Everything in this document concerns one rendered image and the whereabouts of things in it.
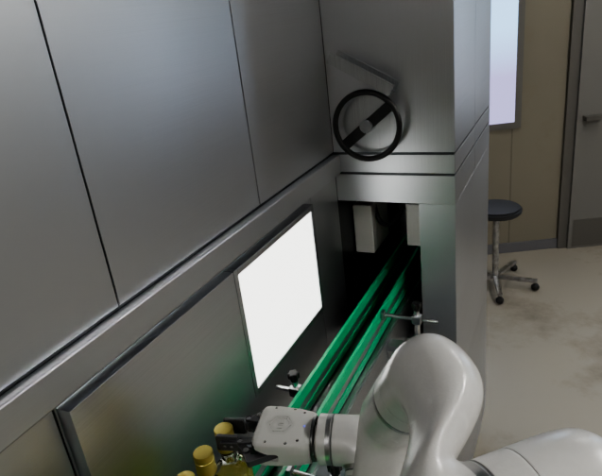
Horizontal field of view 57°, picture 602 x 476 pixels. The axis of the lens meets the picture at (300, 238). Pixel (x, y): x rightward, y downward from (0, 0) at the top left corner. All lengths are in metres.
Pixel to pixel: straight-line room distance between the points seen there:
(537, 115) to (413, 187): 2.84
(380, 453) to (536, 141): 3.86
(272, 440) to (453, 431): 0.48
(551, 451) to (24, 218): 0.70
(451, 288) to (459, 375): 1.25
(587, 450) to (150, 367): 0.72
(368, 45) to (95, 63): 0.91
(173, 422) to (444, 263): 1.01
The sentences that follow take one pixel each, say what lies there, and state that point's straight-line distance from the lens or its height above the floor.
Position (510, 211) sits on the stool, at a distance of 3.93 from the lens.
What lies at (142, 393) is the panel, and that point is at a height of 1.42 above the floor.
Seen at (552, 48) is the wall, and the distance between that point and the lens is 4.45.
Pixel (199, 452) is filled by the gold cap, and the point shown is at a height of 1.33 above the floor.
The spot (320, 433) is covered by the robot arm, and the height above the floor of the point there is 1.36.
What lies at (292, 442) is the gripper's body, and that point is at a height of 1.35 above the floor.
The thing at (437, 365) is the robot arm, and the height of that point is 1.65.
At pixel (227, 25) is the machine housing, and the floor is 1.98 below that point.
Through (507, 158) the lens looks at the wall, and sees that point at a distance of 4.50.
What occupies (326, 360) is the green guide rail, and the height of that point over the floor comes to 1.12.
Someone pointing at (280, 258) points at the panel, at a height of 1.42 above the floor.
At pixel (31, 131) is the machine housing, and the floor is 1.89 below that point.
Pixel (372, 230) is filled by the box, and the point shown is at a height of 1.26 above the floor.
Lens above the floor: 2.00
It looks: 22 degrees down
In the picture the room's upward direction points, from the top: 7 degrees counter-clockwise
